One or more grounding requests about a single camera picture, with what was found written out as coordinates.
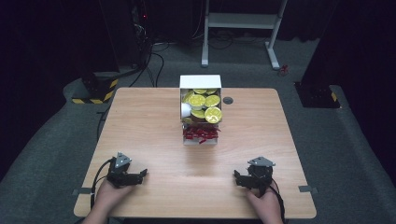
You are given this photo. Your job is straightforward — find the person's right hand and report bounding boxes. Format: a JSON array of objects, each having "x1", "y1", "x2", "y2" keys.
[{"x1": 246, "y1": 182, "x2": 284, "y2": 220}]

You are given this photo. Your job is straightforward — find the small red floor object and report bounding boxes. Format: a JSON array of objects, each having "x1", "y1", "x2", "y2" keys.
[{"x1": 277, "y1": 63, "x2": 290, "y2": 77}]

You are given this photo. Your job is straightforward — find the black cable beside table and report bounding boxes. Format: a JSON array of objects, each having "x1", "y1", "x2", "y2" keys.
[{"x1": 95, "y1": 106, "x2": 112, "y2": 142}]

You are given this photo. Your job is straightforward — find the person's left hand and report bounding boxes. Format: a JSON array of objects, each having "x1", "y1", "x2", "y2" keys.
[{"x1": 92, "y1": 179, "x2": 135, "y2": 216}]

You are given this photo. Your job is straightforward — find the dark equipment rack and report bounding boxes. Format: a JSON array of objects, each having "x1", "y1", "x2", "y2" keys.
[{"x1": 130, "y1": 0, "x2": 154, "y2": 64}]

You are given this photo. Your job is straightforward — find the pile of yellow-lidded cups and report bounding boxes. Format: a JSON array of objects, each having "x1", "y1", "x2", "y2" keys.
[{"x1": 180, "y1": 88, "x2": 223, "y2": 125}]

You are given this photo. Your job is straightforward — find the black floor cables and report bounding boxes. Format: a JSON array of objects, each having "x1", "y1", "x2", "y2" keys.
[{"x1": 128, "y1": 39, "x2": 171, "y2": 89}]

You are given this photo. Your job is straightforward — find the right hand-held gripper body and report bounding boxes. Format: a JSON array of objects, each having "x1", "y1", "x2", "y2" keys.
[{"x1": 247, "y1": 156, "x2": 276, "y2": 190}]

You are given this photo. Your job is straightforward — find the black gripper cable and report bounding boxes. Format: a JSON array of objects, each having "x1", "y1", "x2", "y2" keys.
[
  {"x1": 90, "y1": 158, "x2": 115, "y2": 210},
  {"x1": 270, "y1": 179, "x2": 287, "y2": 224}
]

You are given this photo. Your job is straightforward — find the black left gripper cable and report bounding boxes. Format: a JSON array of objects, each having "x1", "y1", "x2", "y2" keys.
[{"x1": 90, "y1": 158, "x2": 115, "y2": 210}]

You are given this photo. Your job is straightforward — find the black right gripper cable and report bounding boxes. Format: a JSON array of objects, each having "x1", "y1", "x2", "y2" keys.
[{"x1": 270, "y1": 179, "x2": 287, "y2": 224}]

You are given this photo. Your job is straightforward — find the white metal stand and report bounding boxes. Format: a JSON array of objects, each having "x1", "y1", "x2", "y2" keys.
[{"x1": 201, "y1": 0, "x2": 290, "y2": 71}]

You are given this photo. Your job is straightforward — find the black yellow striped stand base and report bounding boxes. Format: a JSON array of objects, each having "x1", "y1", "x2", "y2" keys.
[{"x1": 71, "y1": 71, "x2": 120, "y2": 105}]

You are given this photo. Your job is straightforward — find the white open box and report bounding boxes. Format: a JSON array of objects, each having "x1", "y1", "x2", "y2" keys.
[{"x1": 178, "y1": 74, "x2": 223, "y2": 147}]

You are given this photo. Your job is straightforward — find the grey tape patch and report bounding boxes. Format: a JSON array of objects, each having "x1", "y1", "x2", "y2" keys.
[
  {"x1": 71, "y1": 187, "x2": 93, "y2": 197},
  {"x1": 297, "y1": 185, "x2": 319, "y2": 194}
]

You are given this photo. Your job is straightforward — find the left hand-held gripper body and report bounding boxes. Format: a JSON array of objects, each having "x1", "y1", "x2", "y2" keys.
[{"x1": 106, "y1": 151, "x2": 138, "y2": 189}]

